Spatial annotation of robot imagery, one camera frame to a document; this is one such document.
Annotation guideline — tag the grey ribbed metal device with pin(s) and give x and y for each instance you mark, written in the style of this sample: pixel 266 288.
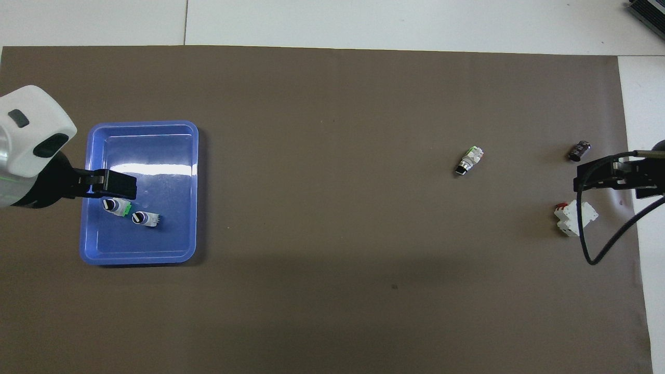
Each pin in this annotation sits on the grey ribbed metal device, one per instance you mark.
pixel 649 13

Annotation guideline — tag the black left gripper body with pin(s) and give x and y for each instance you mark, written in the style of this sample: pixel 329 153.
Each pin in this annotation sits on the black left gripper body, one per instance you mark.
pixel 52 182

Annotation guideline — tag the blue plastic tray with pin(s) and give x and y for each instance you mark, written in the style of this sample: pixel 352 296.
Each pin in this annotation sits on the blue plastic tray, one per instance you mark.
pixel 166 239

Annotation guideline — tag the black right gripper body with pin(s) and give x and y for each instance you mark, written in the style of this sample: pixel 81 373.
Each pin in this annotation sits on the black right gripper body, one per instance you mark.
pixel 649 176

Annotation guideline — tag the brown table mat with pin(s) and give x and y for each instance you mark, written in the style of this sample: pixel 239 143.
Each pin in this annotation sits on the brown table mat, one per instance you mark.
pixel 337 208

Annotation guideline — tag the small black terminal block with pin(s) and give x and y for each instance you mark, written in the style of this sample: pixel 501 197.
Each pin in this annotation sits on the small black terminal block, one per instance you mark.
pixel 579 151

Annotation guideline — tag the selector switch with black knob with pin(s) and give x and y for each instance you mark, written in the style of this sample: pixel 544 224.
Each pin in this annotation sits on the selector switch with black knob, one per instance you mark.
pixel 146 218
pixel 470 160
pixel 122 208

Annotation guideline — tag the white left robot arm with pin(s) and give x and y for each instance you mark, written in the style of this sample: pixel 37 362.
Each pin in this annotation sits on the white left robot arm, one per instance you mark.
pixel 31 130

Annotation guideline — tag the white circuit breaker red lever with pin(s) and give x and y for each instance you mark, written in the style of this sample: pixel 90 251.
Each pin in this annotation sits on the white circuit breaker red lever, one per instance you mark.
pixel 571 221

